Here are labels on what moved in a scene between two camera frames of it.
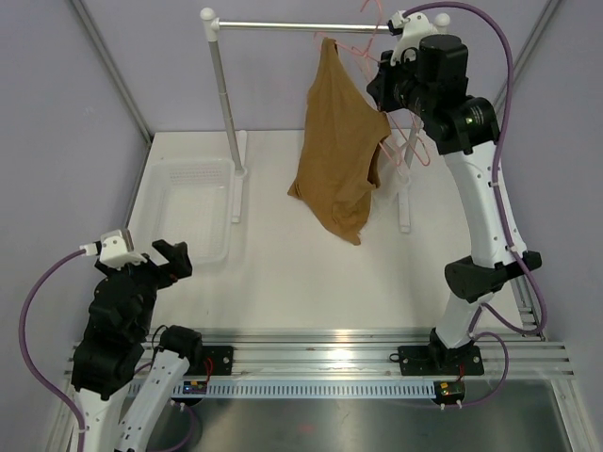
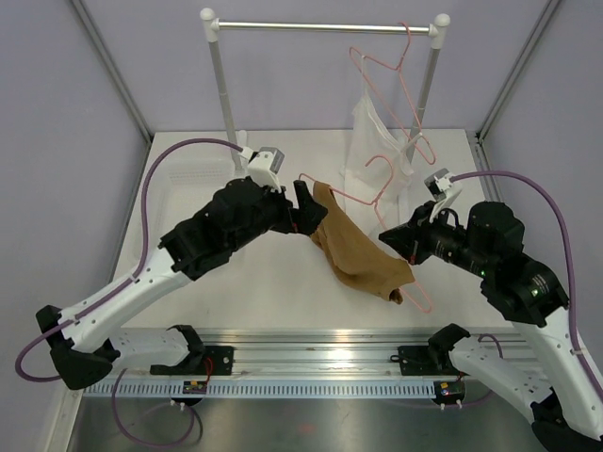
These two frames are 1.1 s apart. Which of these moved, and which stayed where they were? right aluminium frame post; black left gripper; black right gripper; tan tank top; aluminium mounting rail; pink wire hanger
Moved: tan tank top; black right gripper; pink wire hanger; black left gripper
Stayed: aluminium mounting rail; right aluminium frame post
